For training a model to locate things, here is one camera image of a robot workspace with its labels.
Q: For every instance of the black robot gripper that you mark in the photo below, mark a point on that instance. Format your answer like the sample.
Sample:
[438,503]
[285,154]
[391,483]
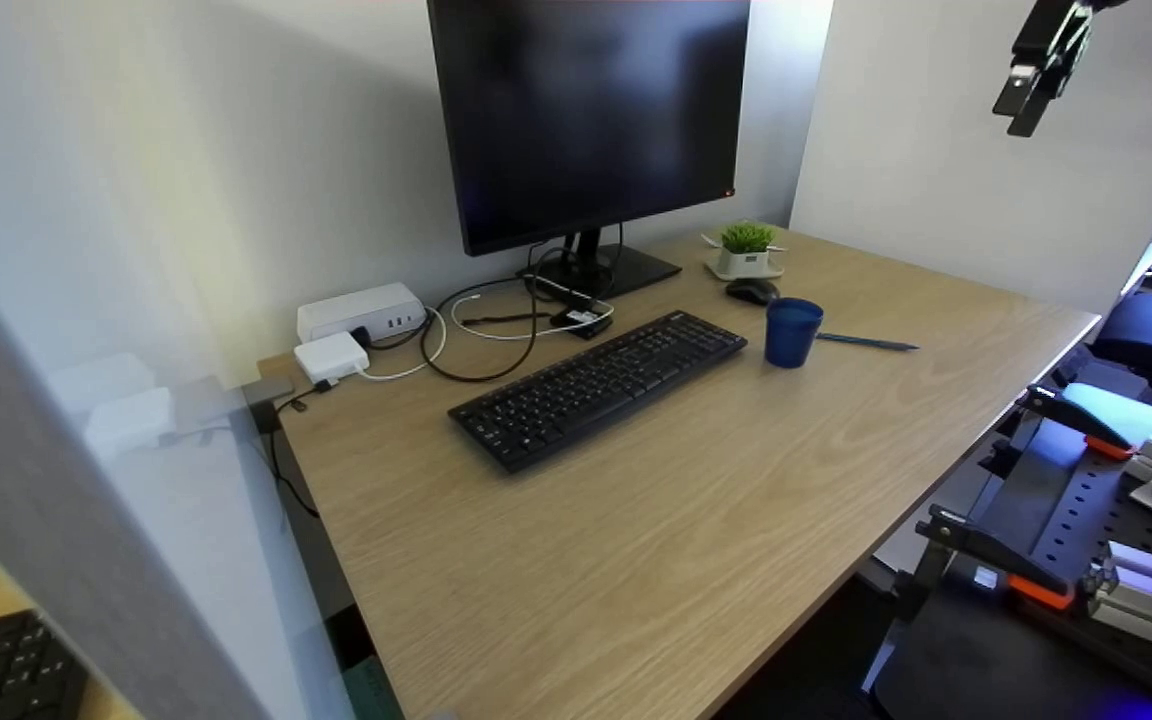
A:
[1056,27]

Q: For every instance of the blue pen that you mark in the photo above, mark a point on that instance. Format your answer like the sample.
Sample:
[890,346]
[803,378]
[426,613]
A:
[871,343]

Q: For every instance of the dark blue cup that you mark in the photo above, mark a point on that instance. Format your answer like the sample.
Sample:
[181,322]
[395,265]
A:
[789,343]

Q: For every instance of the small green plant white pot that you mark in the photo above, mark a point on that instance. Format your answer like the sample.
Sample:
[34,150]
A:
[745,260]

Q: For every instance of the black computer mouse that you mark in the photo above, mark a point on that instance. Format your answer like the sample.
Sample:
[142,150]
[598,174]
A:
[748,289]

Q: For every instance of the black perforated plate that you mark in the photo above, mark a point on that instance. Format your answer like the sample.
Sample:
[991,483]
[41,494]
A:
[1061,503]

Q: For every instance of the black monitor stand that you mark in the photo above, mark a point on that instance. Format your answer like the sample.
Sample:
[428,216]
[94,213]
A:
[618,271]

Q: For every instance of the black computer monitor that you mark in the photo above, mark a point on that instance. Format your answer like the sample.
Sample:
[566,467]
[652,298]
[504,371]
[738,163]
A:
[578,121]

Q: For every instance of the small black dongle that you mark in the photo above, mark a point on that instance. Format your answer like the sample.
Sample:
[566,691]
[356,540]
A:
[581,322]

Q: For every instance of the black computer keyboard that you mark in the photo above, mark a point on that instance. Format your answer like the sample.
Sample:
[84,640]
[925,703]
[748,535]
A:
[590,384]

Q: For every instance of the white power strip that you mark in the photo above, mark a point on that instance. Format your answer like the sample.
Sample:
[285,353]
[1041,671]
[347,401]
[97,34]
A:
[356,312]

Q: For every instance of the small white adapter box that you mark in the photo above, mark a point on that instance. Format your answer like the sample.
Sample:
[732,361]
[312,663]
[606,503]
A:
[329,358]

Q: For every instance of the grey partition panel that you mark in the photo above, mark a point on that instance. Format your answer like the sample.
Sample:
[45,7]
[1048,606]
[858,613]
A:
[56,535]

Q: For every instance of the black keyboard on neighbour desk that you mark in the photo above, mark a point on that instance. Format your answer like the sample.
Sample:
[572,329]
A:
[3,665]

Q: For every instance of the grey desk clamp bracket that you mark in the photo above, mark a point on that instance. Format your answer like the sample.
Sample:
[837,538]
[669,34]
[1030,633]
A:
[267,393]

